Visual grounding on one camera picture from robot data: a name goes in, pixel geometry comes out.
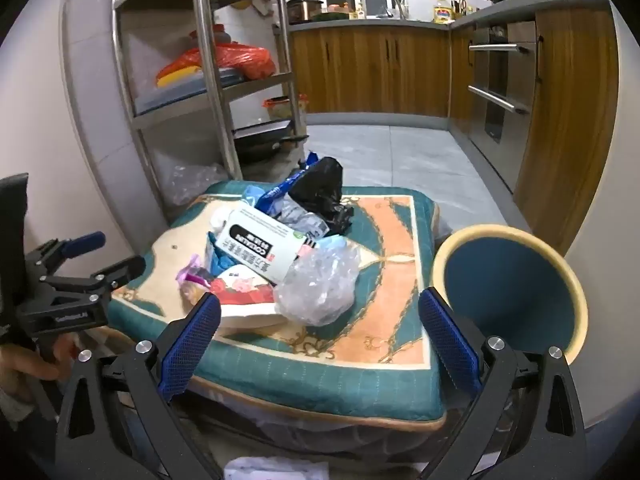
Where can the blue bin with yellow rim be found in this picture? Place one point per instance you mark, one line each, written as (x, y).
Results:
(510, 285)

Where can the person's left hand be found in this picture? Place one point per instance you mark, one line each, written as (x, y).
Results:
(35, 367)

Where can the clear plastic bag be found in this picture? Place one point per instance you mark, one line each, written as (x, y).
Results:
(320, 290)
(192, 182)

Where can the black baking pan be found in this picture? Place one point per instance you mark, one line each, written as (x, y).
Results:
(260, 145)

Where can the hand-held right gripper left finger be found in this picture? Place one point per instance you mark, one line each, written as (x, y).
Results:
(192, 347)

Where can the clear container with orange lid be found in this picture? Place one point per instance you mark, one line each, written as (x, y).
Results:
(280, 107)

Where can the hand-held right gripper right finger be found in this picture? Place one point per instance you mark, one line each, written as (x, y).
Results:
(447, 342)

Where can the wooden cabinet around oven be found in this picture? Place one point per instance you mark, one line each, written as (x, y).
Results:
(570, 110)

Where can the orange plastic bag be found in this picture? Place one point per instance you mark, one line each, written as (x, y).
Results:
(240, 57)

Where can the yellow bottle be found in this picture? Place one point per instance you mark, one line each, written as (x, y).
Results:
(442, 14)

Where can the grey kitchen countertop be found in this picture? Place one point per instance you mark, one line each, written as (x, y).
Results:
(375, 24)

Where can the black plastic bag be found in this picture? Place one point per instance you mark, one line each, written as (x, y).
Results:
(320, 180)

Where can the blue snack wrapper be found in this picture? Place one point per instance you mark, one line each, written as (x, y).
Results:
(280, 192)

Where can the teal orange patterned cushion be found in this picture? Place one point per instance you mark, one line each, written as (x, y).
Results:
(390, 240)

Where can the stainless steel built-in oven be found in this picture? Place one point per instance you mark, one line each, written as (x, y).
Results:
(500, 100)

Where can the stainless steel shelf rack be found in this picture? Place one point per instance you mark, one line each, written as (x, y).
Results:
(212, 60)

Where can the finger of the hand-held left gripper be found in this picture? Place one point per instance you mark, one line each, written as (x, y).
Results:
(117, 271)
(82, 244)

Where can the chrome kitchen faucet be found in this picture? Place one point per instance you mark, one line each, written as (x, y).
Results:
(395, 2)

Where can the wooden base cabinet row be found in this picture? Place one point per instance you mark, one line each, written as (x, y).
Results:
(370, 70)

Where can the blue face mask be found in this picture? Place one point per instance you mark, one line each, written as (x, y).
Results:
(327, 246)
(251, 195)

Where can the white paper sheet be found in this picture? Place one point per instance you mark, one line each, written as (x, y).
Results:
(275, 470)

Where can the white paper with red print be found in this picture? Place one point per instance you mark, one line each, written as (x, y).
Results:
(240, 287)

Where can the dark rice cooker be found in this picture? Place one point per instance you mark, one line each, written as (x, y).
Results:
(302, 7)

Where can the yellow plastic lid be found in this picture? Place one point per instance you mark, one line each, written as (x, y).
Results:
(175, 77)

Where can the white carton with black label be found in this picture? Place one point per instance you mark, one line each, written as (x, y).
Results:
(265, 255)

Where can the patterned plastic wrapper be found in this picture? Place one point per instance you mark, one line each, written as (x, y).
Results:
(300, 220)

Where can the person's left forearm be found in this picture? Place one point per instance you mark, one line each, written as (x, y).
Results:
(12, 405)

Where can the grey plastic tray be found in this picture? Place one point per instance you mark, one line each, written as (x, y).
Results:
(175, 96)

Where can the purple packet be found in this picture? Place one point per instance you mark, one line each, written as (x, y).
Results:
(192, 275)

